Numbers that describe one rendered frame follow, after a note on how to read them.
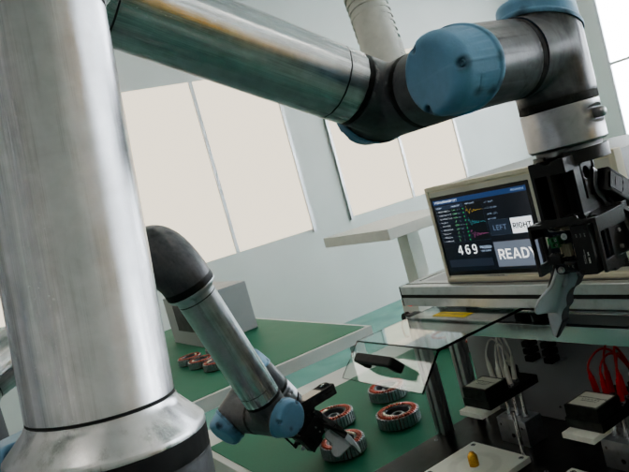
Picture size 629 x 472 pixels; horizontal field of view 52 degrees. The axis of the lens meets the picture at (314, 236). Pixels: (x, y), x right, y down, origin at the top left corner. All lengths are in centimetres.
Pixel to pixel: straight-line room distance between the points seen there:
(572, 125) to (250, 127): 562
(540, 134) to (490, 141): 746
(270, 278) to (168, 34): 557
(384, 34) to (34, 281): 223
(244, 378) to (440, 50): 82
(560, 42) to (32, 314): 49
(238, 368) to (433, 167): 630
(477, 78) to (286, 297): 567
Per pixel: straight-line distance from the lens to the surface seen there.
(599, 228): 64
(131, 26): 56
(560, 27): 66
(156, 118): 587
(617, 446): 128
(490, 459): 137
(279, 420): 127
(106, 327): 37
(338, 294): 648
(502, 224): 125
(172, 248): 116
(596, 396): 121
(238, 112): 618
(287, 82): 61
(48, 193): 37
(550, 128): 65
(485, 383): 135
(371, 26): 254
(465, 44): 56
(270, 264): 610
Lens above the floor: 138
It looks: 4 degrees down
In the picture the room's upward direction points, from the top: 15 degrees counter-clockwise
